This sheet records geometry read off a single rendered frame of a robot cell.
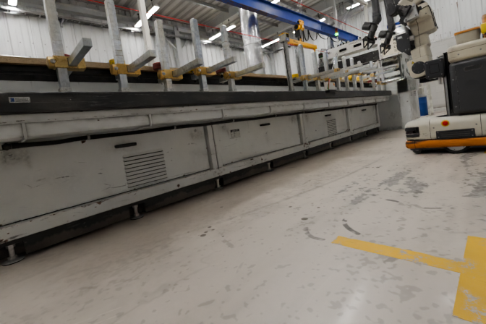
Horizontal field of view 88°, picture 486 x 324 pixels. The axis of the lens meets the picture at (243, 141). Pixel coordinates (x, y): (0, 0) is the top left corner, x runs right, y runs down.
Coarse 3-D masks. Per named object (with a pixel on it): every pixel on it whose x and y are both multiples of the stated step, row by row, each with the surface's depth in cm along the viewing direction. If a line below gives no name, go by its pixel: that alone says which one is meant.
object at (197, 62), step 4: (196, 60) 127; (200, 60) 128; (188, 64) 133; (192, 64) 130; (196, 64) 128; (200, 64) 129; (180, 68) 138; (184, 68) 136; (188, 68) 133; (192, 68) 133; (172, 72) 145; (176, 72) 142; (180, 72) 139; (184, 72) 140; (176, 76) 145; (160, 80) 155
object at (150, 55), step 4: (148, 52) 110; (152, 52) 110; (140, 56) 115; (144, 56) 113; (148, 56) 110; (152, 56) 110; (156, 56) 111; (136, 60) 119; (140, 60) 116; (144, 60) 114; (148, 60) 114; (132, 64) 122; (136, 64) 120; (140, 64) 119; (144, 64) 119; (128, 68) 127; (132, 68) 123; (136, 68) 123; (116, 76) 138
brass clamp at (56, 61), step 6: (48, 60) 105; (54, 60) 106; (60, 60) 108; (66, 60) 109; (84, 60) 114; (48, 66) 106; (54, 66) 107; (60, 66) 108; (66, 66) 109; (72, 66) 111; (78, 66) 112; (84, 66) 114
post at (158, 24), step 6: (156, 24) 141; (162, 24) 143; (156, 30) 142; (162, 30) 143; (156, 36) 143; (162, 36) 143; (162, 42) 142; (162, 48) 142; (162, 54) 142; (162, 60) 142; (168, 60) 144; (162, 66) 143; (168, 66) 144; (168, 84) 143
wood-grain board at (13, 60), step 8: (0, 56) 109; (8, 56) 111; (16, 64) 115; (24, 64) 116; (32, 64) 118; (40, 64) 119; (88, 64) 133; (96, 64) 136; (104, 64) 138; (344, 80) 357
